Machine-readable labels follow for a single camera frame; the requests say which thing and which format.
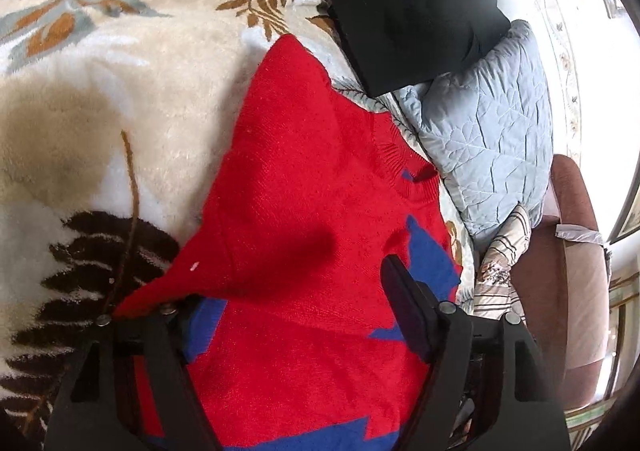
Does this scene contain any cream leaf-print plush blanket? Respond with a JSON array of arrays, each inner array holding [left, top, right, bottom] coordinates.
[[0, 0, 481, 437]]

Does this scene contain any white plastic strip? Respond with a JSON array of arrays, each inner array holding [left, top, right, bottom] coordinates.
[[555, 224, 608, 247]]

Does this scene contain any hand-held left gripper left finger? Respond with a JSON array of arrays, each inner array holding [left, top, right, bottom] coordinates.
[[45, 305, 221, 451]]

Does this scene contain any light blue quilted pillow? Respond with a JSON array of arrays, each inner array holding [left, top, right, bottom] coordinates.
[[392, 20, 553, 242]]

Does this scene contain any black garment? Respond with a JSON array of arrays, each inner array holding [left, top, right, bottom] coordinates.
[[320, 0, 512, 98]]

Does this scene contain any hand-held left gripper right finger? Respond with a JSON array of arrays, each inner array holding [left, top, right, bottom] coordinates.
[[381, 254, 571, 451]]

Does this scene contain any red and blue knit sweater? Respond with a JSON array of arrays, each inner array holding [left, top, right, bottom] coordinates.
[[112, 34, 463, 451]]

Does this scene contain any beige striped floral pillow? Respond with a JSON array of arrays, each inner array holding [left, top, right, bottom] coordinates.
[[457, 204, 532, 319]]

